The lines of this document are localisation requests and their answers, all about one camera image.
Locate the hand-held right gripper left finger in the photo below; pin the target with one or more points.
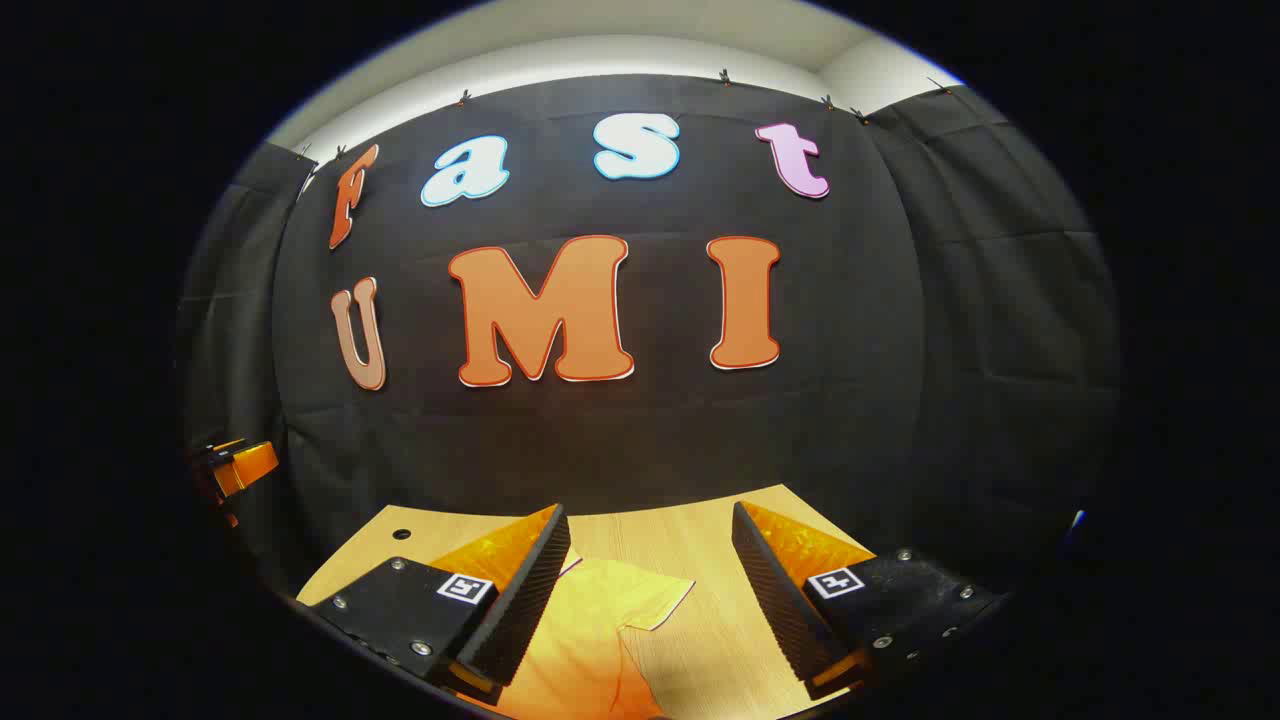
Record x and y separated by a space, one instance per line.
530 590

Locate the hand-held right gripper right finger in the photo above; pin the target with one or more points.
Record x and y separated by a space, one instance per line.
775 590

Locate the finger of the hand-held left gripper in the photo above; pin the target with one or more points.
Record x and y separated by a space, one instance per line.
243 466

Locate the orange polo T-shirt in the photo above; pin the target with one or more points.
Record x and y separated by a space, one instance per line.
590 625

